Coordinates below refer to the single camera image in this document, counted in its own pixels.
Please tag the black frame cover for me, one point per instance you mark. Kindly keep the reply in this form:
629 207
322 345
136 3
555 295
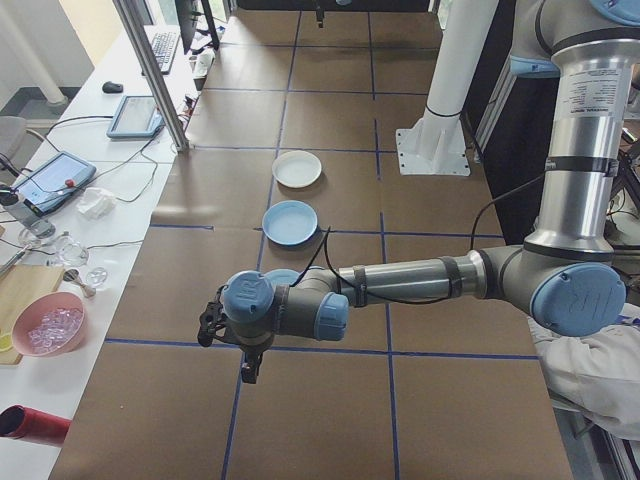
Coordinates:
515 190

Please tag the red cylinder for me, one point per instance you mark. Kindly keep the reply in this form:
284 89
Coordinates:
35 425

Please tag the black connector block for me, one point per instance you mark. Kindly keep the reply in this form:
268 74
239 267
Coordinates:
189 101

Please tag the crumpled white tissue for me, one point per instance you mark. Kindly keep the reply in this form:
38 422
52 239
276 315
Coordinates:
96 202

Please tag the black box with white label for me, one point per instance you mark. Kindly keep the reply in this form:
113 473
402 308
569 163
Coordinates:
202 70

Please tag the black computer mouse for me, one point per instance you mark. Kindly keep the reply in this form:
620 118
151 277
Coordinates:
112 87

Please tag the aluminium profile post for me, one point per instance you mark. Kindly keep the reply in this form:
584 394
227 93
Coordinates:
150 65

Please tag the pink bowl with clear cubes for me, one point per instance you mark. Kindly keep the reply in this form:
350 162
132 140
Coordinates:
50 325

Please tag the person in white coat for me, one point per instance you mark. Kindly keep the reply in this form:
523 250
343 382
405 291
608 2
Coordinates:
595 365

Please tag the clear glass bottle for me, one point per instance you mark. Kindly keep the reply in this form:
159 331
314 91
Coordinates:
22 210

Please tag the white pedestal column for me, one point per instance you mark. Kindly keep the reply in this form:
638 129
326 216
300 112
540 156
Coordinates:
450 75

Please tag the metal measuring spoon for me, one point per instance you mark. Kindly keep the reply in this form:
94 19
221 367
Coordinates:
80 282

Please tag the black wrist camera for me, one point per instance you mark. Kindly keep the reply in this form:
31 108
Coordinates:
210 320

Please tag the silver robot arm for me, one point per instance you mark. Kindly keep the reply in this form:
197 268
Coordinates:
585 150

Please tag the black keyboard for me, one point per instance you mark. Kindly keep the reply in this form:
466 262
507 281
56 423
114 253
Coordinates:
164 50

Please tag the clear glass lid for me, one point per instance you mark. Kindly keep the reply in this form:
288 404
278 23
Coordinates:
70 252

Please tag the blue teach pendant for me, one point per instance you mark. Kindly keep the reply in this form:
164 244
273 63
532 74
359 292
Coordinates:
135 116
52 181

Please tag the white plate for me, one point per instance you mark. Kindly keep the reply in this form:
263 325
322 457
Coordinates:
297 169

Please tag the small clear glass dish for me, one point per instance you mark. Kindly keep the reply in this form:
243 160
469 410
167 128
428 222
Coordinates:
97 278

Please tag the light blue plate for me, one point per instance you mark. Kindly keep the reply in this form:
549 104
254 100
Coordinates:
285 276
290 222

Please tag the grey chair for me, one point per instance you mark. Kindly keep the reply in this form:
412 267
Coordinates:
12 140

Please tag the wooden cutting board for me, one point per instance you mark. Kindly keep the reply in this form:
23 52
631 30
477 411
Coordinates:
27 290

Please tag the aluminium frame bar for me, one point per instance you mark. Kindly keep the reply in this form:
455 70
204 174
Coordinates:
495 105

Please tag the black computer monitor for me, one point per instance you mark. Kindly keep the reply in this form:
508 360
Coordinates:
189 22

